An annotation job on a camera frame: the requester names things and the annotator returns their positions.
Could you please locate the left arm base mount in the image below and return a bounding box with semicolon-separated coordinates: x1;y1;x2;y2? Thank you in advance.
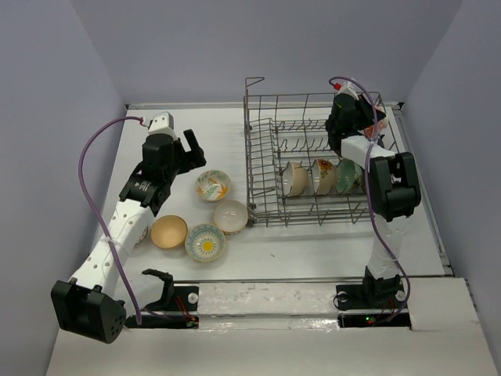
124;269;200;329

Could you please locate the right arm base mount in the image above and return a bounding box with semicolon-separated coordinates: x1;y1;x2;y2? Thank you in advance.
333;282;412;329

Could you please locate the white bowl with patterned outside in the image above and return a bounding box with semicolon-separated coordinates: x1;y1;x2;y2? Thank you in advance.
213;201;248;234

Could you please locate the small patterned bowl under arm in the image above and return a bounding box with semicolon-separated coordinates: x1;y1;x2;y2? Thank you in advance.
135;226;149;246

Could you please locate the plain white bowl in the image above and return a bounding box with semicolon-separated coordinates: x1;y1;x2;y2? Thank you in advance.
312;158;337;196

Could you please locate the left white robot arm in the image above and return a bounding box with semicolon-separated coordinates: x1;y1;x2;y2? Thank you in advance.
51;129;206;344

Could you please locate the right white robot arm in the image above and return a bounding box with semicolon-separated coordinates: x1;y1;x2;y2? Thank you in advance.
325;92;421;311

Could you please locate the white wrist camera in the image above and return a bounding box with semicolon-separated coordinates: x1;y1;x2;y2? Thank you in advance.
333;81;359;100
140;112;177;139

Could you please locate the leaf and flower pattern bowl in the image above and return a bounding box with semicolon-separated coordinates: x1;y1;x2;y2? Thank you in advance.
195;170;231;202

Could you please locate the teal bowl with yellow centre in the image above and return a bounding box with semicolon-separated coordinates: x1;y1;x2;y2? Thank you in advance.
185;224;226;262

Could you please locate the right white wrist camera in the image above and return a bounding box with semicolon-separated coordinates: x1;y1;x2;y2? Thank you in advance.
333;81;359;100

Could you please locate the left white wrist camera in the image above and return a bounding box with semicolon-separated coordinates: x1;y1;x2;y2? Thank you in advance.
140;112;177;139

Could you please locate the mint green bowl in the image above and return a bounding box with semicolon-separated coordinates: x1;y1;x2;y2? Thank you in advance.
335;159;363;194

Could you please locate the orange coral pattern bowl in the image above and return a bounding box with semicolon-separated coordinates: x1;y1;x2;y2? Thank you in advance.
363;103;389;143

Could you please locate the tan orange bowl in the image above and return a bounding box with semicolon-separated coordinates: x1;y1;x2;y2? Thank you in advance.
150;215;188;249

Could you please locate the grey wire dish rack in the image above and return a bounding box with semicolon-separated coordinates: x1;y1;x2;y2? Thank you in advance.
243;76;402;228

